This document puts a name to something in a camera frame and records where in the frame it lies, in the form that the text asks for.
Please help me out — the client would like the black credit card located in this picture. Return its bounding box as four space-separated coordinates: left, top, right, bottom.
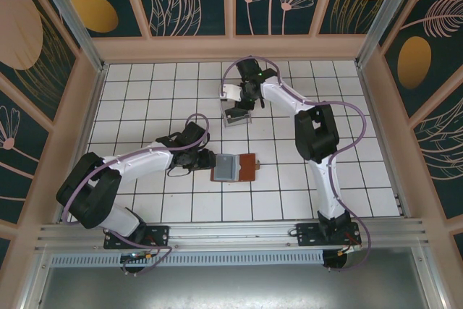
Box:
228 112 251 125

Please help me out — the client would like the brown leather card holder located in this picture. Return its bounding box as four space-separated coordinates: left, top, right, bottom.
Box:
209 152 262 183

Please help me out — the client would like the small circuit board with LED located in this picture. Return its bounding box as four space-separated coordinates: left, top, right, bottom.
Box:
121 250 153 263

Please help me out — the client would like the grey metal sheet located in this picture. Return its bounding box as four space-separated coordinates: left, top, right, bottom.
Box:
20 245 448 309

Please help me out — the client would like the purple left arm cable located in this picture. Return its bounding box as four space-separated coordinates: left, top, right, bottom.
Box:
59 113 213 276

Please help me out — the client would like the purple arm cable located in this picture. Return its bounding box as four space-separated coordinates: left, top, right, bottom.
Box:
219 54 373 273
59 113 213 276

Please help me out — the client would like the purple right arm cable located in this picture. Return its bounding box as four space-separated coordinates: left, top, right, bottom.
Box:
219 54 373 273

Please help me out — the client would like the aluminium mounting rail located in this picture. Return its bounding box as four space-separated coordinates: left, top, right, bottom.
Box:
34 217 431 252

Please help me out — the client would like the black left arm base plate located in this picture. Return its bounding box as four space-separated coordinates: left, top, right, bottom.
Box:
103 224 171 250

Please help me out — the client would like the slotted grey cable duct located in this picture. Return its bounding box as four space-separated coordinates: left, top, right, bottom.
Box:
49 249 326 267

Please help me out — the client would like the thin aluminium table edge rail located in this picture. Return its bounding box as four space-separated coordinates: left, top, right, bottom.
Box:
355 64 412 221
54 64 110 225

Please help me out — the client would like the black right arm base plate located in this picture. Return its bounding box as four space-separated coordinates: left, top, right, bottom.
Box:
295 221 362 248

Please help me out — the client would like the aluminium corner post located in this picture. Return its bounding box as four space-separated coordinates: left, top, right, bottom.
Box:
29 0 109 73
354 0 433 69

